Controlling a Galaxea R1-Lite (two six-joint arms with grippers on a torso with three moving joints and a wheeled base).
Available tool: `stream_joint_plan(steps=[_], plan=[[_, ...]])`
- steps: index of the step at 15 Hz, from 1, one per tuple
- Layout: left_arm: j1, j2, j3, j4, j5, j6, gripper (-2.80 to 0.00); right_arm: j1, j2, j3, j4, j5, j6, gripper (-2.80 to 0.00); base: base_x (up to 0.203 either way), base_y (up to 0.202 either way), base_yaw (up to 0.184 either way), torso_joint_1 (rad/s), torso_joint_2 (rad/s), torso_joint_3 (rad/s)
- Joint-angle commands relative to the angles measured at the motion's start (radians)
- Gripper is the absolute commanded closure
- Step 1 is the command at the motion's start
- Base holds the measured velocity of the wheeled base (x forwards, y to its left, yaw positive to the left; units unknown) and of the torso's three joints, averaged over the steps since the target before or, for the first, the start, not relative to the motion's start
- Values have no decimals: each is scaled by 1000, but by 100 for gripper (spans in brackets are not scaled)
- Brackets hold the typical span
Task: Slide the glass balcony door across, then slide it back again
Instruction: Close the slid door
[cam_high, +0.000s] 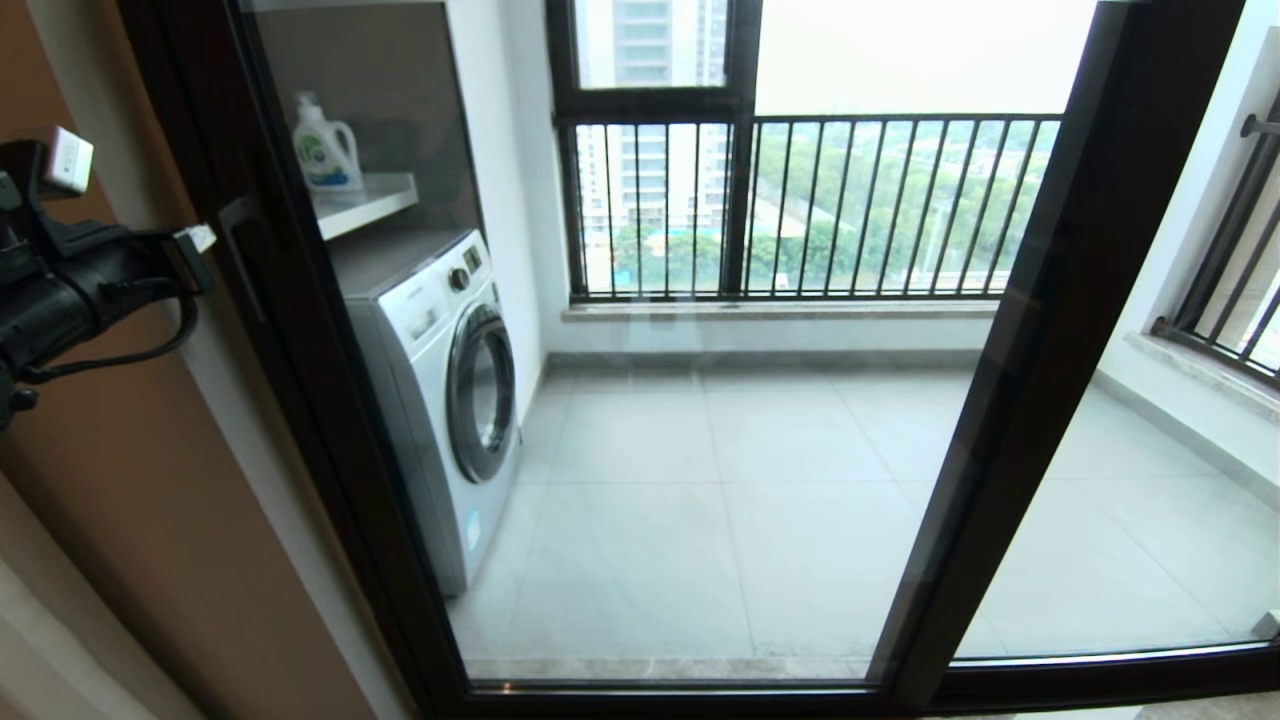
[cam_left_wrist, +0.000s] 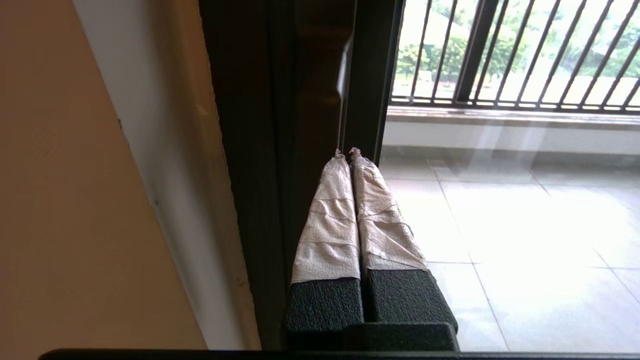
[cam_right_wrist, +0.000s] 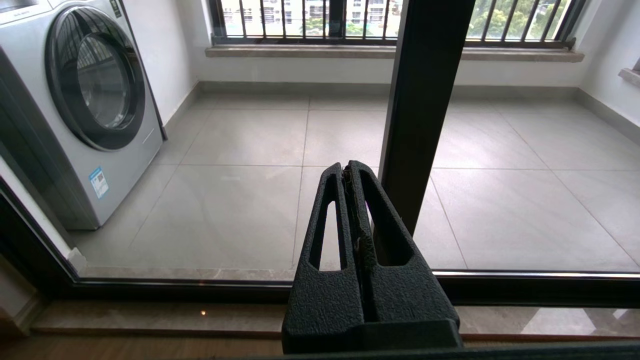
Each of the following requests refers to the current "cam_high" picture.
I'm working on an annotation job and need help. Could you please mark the white detergent bottle green label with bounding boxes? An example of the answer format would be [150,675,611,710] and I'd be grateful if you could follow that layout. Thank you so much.
[291,92,364,193]

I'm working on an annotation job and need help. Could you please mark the silver front-loading washing machine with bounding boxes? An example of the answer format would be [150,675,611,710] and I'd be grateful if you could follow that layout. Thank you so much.
[335,228,523,598]

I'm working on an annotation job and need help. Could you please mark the distant high-rise building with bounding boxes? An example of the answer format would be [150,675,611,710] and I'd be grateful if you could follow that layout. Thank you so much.
[580,0,731,236]

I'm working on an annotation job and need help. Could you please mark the long stone window sill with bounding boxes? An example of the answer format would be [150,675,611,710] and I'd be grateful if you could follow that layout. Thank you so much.
[560,298,1001,324]

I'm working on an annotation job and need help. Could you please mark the long black metal window railing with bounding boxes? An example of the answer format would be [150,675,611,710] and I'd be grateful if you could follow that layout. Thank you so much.
[556,113,1064,301]

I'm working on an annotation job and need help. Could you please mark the short stone window sill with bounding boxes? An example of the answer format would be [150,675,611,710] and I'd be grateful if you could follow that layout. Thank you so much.
[1125,330,1280,421]

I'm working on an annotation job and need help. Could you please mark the short black metal window railing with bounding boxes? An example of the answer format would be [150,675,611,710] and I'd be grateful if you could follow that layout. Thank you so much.
[1150,88,1280,391]

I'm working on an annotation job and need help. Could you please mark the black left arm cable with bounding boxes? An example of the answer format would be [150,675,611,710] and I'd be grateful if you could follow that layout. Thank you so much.
[18,278,201,386]

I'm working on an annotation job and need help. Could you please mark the black outer door frame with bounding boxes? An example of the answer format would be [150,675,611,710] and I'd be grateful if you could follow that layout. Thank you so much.
[118,0,1280,720]

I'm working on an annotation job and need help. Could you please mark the white wall shelf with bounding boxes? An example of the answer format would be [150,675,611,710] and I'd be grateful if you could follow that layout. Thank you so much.
[310,172,421,242]

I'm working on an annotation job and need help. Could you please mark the black window frame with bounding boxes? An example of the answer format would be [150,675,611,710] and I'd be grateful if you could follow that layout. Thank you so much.
[545,0,766,301]

